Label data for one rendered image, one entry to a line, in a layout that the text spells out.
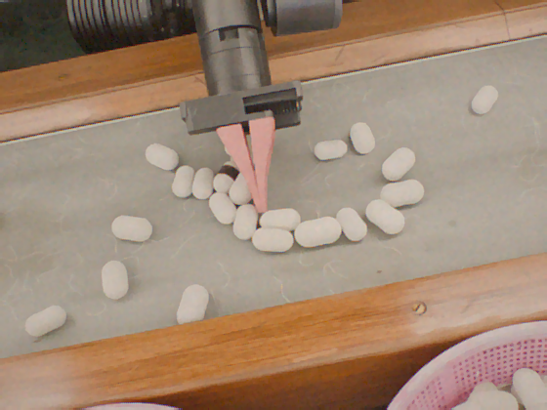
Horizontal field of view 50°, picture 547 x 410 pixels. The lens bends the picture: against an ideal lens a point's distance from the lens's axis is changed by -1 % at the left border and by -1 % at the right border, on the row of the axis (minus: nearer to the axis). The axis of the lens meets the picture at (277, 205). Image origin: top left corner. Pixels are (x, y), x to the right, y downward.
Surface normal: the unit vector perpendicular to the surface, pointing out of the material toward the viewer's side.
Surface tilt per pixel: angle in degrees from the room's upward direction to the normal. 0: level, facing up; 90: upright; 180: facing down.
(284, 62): 45
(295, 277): 0
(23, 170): 0
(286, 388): 90
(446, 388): 72
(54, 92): 0
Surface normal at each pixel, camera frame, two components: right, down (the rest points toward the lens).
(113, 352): -0.14, -0.68
